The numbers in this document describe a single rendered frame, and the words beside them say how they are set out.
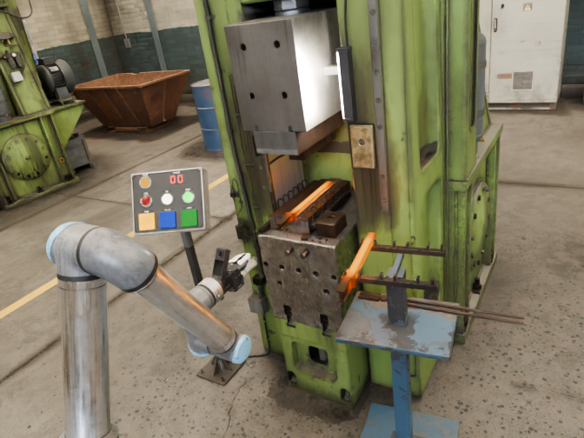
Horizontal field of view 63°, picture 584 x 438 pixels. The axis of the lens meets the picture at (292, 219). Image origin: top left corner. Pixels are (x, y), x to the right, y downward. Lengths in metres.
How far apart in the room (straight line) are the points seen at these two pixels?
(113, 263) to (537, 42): 6.24
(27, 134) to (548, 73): 6.35
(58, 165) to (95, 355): 5.43
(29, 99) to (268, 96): 4.97
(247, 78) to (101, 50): 9.59
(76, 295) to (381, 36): 1.26
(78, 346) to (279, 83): 1.11
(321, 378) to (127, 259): 1.50
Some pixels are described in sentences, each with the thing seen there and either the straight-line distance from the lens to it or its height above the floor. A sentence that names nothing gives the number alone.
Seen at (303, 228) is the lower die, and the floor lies 0.95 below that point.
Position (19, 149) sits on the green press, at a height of 0.62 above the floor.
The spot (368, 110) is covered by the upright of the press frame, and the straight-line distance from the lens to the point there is 1.85.
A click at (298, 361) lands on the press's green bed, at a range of 2.51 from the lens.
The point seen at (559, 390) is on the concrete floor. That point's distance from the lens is 2.69.
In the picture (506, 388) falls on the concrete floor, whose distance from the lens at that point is 2.64.
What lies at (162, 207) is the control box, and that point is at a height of 1.06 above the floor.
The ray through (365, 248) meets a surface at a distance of 1.75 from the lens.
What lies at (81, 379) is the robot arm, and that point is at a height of 1.07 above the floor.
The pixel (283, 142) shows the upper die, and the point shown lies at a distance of 1.90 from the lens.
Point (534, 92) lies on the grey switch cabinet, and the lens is 6.99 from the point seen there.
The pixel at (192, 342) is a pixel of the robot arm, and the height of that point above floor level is 0.87.
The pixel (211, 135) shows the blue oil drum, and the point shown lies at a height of 0.23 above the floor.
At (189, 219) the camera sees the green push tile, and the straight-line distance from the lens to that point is 2.17.
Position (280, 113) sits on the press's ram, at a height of 1.44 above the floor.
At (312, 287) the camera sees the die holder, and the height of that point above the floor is 0.69.
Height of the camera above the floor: 1.86
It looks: 26 degrees down
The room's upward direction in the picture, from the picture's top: 9 degrees counter-clockwise
